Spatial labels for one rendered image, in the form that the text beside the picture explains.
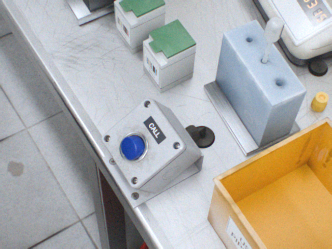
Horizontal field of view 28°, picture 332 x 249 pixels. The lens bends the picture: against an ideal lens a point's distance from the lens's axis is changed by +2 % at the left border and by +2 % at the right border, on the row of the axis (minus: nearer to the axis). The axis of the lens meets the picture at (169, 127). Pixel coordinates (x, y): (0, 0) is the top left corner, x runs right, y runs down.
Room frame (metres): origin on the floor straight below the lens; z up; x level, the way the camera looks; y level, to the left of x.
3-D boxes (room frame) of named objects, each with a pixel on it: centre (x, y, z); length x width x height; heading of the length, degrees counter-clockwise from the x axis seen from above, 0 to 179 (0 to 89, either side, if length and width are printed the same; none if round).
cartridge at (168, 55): (0.44, 0.01, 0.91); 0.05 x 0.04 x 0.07; 125
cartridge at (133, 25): (0.49, 0.04, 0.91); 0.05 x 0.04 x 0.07; 125
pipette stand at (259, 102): (0.39, -0.09, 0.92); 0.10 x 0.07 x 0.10; 30
